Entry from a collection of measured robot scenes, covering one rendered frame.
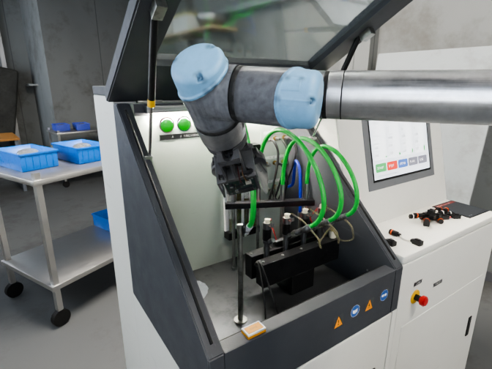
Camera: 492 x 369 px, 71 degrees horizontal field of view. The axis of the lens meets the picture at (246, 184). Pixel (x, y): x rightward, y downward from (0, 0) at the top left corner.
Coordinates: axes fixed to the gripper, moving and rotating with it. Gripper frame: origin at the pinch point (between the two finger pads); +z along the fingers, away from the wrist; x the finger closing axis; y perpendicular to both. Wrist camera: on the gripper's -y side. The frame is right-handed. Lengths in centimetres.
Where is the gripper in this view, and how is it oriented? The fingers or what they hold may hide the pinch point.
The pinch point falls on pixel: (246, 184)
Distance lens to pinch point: 74.1
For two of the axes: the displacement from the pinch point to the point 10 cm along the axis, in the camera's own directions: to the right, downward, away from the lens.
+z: 1.9, 5.0, 8.5
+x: 9.7, -2.2, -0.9
